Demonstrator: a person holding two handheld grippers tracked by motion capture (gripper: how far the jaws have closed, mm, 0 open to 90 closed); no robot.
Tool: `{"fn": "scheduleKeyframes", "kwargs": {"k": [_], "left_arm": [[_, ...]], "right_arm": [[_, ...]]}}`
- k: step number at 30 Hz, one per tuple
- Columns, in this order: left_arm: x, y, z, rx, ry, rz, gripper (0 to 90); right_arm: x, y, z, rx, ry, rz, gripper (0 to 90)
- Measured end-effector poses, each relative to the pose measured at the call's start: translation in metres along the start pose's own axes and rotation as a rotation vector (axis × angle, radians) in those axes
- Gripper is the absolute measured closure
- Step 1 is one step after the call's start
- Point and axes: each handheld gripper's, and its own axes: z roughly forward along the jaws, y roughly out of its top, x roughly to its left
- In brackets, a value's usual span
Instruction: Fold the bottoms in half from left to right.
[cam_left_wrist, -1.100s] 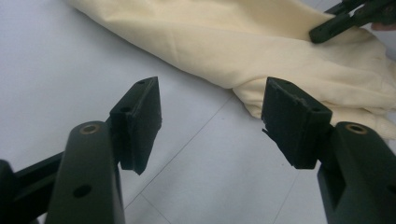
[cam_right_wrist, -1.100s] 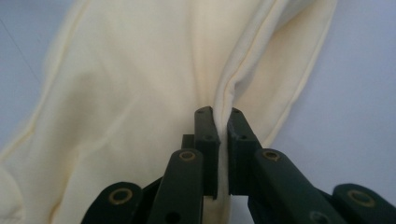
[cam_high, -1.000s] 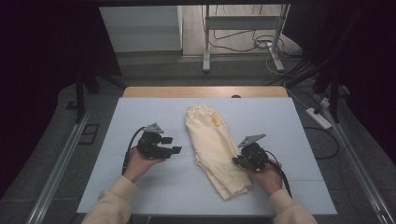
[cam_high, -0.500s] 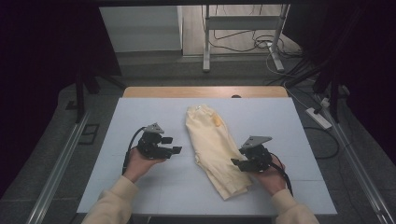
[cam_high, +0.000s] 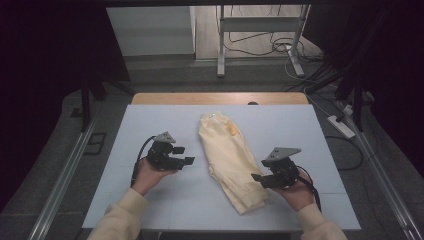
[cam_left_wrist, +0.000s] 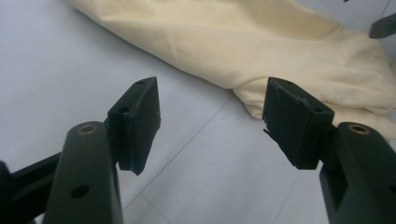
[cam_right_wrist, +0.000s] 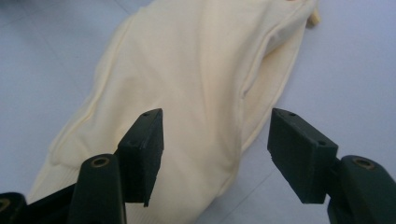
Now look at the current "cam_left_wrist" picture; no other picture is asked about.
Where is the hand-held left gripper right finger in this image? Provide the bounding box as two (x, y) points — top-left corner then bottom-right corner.
(262, 77), (336, 171)

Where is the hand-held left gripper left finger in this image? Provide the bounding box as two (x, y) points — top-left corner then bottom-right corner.
(106, 77), (162, 176)

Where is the cream garment with ribbed cuffs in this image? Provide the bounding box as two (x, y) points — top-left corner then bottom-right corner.
(62, 0), (396, 140)

